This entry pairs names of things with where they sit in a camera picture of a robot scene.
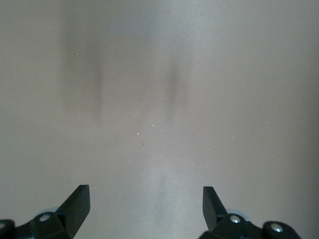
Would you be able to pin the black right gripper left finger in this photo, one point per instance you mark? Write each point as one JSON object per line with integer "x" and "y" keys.
{"x": 74, "y": 209}

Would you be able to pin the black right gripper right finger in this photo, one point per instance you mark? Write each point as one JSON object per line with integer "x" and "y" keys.
{"x": 211, "y": 206}

